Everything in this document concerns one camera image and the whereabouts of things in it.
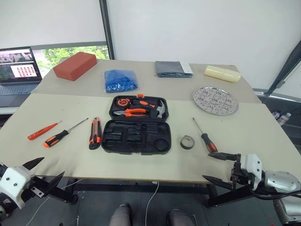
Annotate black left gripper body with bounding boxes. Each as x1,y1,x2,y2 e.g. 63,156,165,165
22,175,48,203

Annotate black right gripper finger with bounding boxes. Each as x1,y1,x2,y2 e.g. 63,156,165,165
208,152,237,162
202,174,232,190

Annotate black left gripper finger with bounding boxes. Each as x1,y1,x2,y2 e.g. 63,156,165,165
43,171,65,196
23,157,45,170

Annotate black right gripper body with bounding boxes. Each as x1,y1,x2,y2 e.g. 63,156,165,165
230,154,252,190

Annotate black orange handled screwdriver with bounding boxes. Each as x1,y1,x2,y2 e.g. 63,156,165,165
43,118,89,148
192,117,219,153

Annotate red tester pen screwdriver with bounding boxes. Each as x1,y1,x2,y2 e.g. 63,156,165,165
27,121,63,141

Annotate black electrical tape roll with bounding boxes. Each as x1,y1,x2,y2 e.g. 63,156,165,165
180,135,195,150

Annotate orange black utility knife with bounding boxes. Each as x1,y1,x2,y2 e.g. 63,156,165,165
88,117,102,150

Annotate black tool case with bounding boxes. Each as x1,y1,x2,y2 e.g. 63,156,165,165
101,93,172,155

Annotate dark rounded shape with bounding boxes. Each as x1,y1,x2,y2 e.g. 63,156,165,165
109,203,132,226
166,208,196,226

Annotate perforated steel steamer plate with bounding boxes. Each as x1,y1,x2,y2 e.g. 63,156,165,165
193,86,239,117

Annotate clear plastic bottle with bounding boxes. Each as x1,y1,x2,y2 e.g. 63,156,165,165
278,113,292,126

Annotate steel claw hammer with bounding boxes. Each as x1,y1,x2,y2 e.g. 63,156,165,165
147,101,168,120

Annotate cream plastic case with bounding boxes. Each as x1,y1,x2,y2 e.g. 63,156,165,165
204,65,242,83

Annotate grey laptop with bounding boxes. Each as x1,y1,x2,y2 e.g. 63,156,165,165
0,46,43,96

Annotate grey folded cloth package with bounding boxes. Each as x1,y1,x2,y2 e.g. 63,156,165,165
154,60,194,79

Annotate red brick block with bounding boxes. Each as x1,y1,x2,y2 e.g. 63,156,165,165
53,51,97,82

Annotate orange black tape measure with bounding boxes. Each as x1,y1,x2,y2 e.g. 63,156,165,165
116,97,131,108

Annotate black diagonal pole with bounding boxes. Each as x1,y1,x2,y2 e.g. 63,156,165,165
267,39,301,95

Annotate blue plastic bag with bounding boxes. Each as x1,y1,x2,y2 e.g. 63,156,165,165
104,69,140,93

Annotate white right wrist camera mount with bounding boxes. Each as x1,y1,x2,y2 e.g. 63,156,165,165
239,153,263,184

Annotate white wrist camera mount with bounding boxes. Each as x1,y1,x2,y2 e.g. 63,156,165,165
239,153,263,184
0,166,32,210

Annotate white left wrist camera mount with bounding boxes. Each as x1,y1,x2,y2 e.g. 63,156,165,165
0,166,32,210

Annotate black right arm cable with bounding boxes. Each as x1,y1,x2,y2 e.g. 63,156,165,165
249,188,301,201

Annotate black table frame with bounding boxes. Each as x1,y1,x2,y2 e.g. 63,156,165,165
30,175,256,209

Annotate white hanging cable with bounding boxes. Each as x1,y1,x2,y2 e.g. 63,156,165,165
144,181,160,226

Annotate orange black tool handle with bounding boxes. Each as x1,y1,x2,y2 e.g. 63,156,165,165
134,99,156,109

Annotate orange handled pliers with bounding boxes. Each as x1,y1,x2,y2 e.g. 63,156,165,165
113,108,148,118

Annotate dark window frame post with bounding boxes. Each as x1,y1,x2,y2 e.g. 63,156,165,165
98,0,115,60

